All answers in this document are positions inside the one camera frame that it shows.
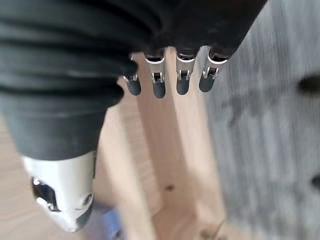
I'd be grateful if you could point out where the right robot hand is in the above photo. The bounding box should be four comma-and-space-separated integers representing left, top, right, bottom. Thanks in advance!
0, 0, 269, 233

